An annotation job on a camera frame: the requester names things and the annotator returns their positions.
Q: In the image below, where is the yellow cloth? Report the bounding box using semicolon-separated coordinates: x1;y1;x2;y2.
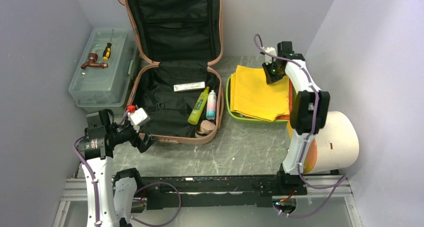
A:
230;65;289;122

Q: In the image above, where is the red printed package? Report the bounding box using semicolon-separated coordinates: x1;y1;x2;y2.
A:
276;78;294;122

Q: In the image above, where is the green plastic tray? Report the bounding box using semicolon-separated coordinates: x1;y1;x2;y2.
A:
225;73;297;124

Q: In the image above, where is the cream appliance with orange rim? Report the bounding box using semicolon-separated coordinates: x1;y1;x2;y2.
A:
282;111;359;175

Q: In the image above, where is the pink hard-shell suitcase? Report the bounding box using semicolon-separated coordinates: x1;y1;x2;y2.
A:
118;0;225;145

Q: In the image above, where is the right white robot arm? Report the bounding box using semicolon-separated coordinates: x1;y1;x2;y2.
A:
258;41;330;176

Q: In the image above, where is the translucent plastic toolbox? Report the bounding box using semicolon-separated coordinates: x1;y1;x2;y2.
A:
68;27;139;115

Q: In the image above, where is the green yellow bottle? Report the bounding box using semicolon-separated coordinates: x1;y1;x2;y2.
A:
187;86;210;125

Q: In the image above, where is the pink hexagonal lid jar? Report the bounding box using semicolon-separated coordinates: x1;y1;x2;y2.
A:
196;120;216;136

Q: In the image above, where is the pink blue spray bottle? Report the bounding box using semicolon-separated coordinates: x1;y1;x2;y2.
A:
205;90;217;121

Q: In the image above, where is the white cosmetic box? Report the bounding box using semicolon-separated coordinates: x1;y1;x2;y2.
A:
173;81;206;93

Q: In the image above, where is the brown brass faucet valve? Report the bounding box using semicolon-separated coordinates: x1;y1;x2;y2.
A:
80;52;108;70

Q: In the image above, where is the yellow black screwdriver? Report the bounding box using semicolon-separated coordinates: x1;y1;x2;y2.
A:
102;29;114;61

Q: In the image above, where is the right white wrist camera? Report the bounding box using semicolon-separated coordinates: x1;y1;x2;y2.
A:
262;47;277;65

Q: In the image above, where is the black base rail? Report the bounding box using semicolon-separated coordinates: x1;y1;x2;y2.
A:
135;171;308;210

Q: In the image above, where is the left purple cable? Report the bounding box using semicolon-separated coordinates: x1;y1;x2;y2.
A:
72;112;183;227

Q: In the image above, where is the purple cable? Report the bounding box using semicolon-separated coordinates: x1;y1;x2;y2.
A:
72;112;183;227
253;33;349;219

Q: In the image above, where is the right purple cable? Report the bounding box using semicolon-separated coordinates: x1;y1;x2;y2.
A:
253;33;349;219

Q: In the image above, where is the aluminium frame profile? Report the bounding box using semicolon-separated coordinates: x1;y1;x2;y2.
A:
52;174;364;227

